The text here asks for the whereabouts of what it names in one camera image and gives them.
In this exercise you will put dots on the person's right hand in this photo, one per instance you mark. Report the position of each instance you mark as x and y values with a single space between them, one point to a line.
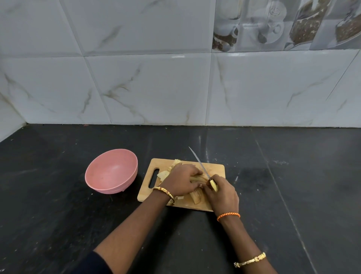
222 197

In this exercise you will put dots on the person's left hand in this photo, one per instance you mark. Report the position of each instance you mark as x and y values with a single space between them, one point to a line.
178 180

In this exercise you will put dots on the person's left fingers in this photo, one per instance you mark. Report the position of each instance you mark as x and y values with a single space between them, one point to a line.
194 176

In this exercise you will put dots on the person's right fingers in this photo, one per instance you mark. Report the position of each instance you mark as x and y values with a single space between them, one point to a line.
211 185

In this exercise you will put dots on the peeled banana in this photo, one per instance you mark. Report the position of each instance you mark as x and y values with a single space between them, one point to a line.
197 194

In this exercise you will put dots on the person's right forearm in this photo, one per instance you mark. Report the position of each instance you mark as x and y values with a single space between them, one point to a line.
245 245

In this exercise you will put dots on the person's left forearm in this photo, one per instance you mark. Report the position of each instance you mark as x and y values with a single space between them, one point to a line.
132 233

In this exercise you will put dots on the wooden cutting board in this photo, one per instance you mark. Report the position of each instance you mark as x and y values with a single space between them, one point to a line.
180 186

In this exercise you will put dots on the banana peel pieces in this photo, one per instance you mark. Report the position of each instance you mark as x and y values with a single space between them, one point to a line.
166 172

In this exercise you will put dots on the gold beaded bangle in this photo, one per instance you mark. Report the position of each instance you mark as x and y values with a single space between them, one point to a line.
166 193

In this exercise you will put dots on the pink plastic bowl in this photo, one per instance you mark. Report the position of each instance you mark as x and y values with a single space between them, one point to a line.
110 172

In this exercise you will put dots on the dark blue sleeve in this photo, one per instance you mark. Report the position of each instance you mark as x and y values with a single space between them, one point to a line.
91 265

